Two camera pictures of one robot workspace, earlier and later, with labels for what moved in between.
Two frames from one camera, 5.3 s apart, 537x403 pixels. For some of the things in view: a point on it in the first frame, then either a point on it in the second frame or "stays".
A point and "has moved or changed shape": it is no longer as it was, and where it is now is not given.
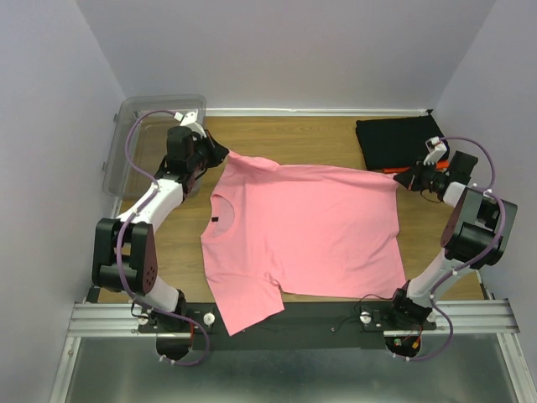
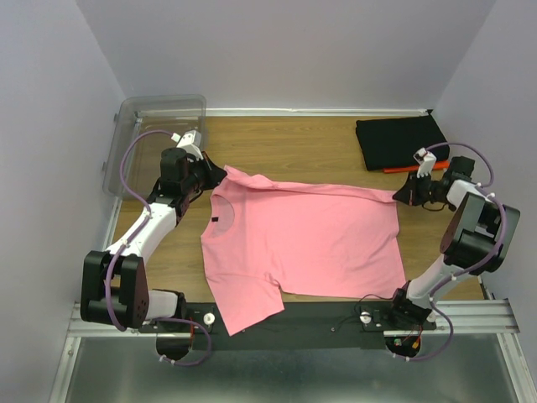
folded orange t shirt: x=440 y=164 stays
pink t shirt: x=269 y=227 has moved or changed shape
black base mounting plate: x=304 y=326 stays
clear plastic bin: x=138 y=139 stays
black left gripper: x=217 y=151 to x=214 y=173
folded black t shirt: x=396 y=143 stays
